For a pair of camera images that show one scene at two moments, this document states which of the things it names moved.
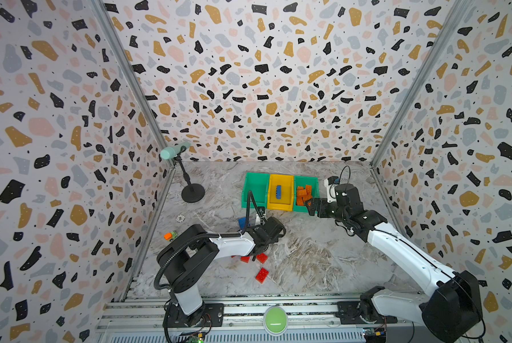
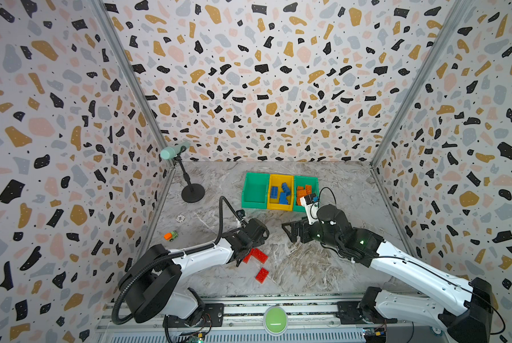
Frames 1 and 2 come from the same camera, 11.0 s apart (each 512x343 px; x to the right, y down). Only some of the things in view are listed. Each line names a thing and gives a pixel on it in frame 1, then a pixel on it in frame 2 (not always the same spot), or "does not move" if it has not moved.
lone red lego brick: x=262 y=275 does not move
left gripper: x=254 y=229 -> x=262 y=242
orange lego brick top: x=301 y=191 does not move
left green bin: x=258 y=184 does not move
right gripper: x=326 y=202 -> x=307 y=224
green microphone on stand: x=192 y=193 does not move
